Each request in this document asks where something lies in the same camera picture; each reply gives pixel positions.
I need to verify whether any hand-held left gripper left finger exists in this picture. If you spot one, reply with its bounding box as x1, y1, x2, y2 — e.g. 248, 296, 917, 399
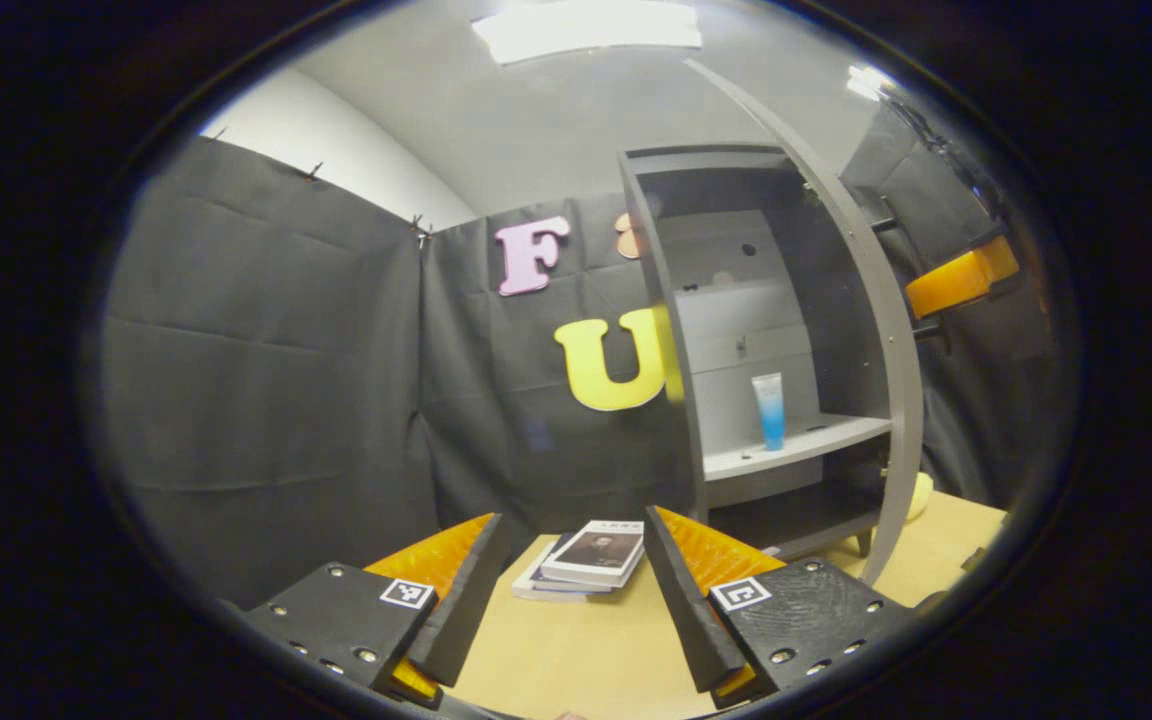
241, 513, 509, 711

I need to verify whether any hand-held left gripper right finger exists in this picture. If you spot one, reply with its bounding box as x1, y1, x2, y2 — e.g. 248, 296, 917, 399
643, 505, 922, 711

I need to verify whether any grey cabinet door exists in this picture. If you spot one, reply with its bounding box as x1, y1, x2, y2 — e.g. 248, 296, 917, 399
686, 58, 925, 586

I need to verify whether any white and blue bottle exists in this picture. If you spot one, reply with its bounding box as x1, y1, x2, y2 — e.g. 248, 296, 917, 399
751, 372, 787, 452

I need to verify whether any grey cabinet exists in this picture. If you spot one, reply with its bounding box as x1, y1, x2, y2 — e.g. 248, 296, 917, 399
619, 143, 897, 561

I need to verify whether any white cabinet shelf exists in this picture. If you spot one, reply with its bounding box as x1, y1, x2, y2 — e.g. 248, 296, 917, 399
702, 413, 893, 482

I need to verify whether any white book with dark spine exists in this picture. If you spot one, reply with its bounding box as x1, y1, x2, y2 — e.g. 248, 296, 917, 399
512, 535, 617, 603

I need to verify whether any white book with portrait cover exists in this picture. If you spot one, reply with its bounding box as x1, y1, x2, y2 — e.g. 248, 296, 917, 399
540, 519, 645, 589

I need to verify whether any small ceiling light panel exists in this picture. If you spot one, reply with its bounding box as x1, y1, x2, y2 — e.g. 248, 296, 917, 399
846, 63, 897, 101

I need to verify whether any black backdrop cloth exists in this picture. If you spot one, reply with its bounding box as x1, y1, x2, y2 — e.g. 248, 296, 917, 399
101, 90, 1057, 611

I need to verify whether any large ceiling light panel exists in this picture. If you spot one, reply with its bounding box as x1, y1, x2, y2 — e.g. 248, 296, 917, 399
471, 0, 703, 66

